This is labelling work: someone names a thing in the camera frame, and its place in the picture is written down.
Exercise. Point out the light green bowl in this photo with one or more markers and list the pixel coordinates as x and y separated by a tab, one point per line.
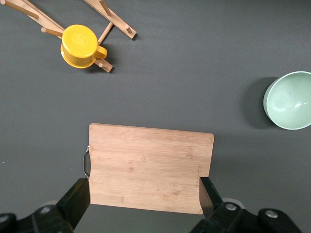
289	102

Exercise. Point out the wooden cutting board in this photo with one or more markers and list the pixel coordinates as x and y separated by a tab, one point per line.
145	167

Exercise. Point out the wooden mug rack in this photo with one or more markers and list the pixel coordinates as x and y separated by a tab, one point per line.
119	19

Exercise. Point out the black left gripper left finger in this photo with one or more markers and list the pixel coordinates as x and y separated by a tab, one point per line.
73	204

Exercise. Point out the yellow mug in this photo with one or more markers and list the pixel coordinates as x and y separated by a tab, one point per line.
77	43

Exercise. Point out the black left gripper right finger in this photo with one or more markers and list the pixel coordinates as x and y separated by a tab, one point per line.
211	206

